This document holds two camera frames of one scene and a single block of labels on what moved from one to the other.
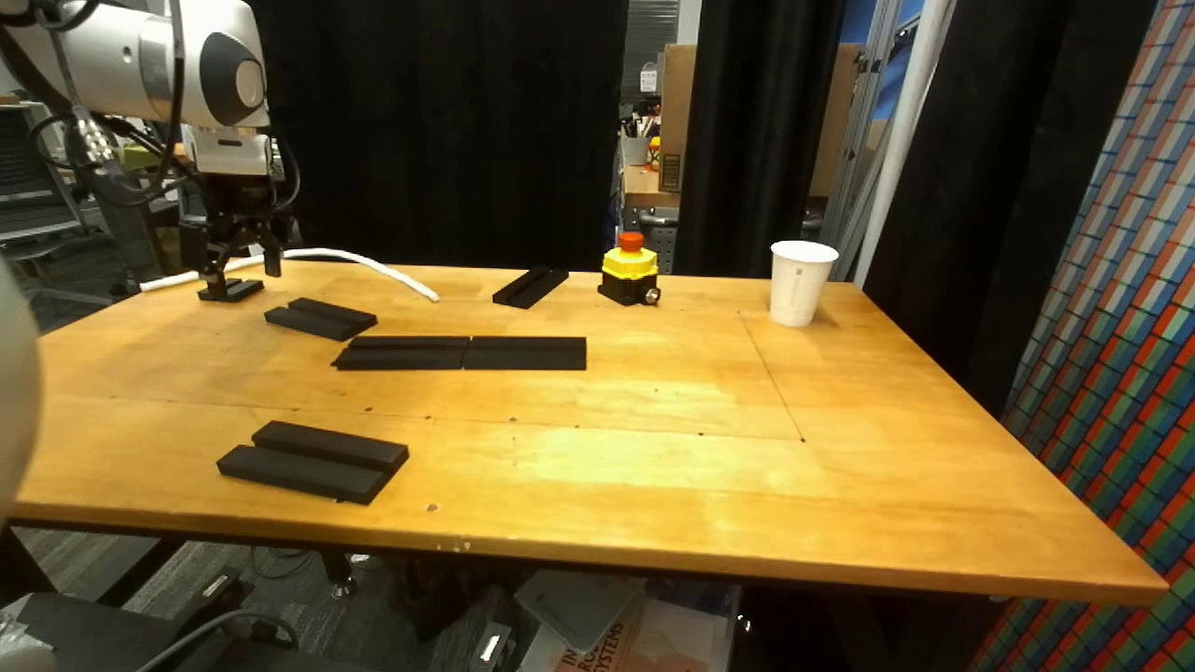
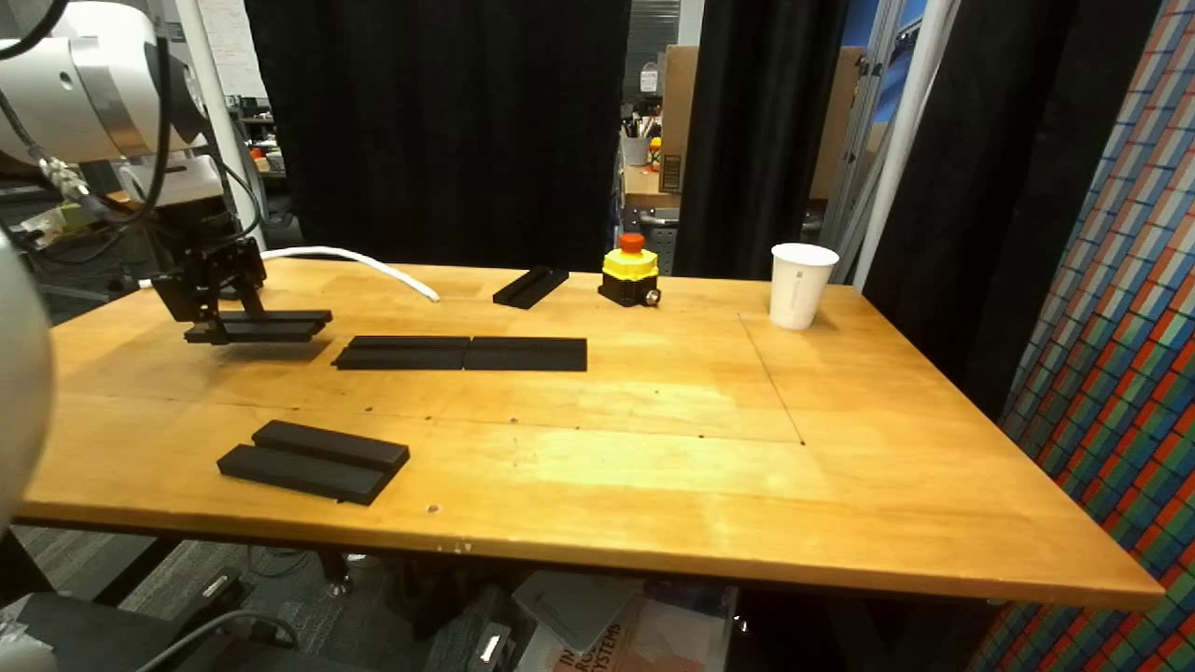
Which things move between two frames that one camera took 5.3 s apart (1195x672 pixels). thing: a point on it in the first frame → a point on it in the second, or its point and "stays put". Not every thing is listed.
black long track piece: x=320 y=318 → x=258 y=326
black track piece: x=410 y=354 stays put
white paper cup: x=798 y=279 stays put
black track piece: x=523 y=354 stays put
